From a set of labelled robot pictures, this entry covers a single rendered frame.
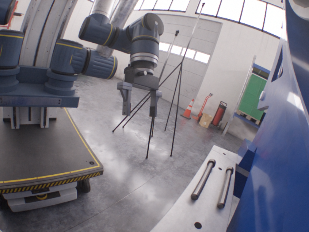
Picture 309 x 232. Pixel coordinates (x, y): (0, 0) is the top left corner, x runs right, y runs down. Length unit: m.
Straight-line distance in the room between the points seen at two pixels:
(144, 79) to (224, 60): 5.97
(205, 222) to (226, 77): 6.01
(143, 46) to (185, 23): 7.21
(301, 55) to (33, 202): 1.65
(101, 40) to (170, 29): 7.35
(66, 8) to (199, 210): 1.38
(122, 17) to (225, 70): 5.56
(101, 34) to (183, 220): 0.65
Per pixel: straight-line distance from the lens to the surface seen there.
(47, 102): 0.98
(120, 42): 0.66
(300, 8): 0.66
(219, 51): 6.53
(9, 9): 0.61
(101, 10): 0.67
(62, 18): 1.27
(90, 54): 1.01
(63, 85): 0.99
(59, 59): 0.98
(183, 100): 6.59
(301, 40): 0.87
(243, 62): 6.35
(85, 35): 0.62
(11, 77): 1.01
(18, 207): 1.18
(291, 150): 0.30
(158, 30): 0.57
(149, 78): 0.51
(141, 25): 0.56
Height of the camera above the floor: 1.09
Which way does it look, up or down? 17 degrees down
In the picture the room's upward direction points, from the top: 21 degrees clockwise
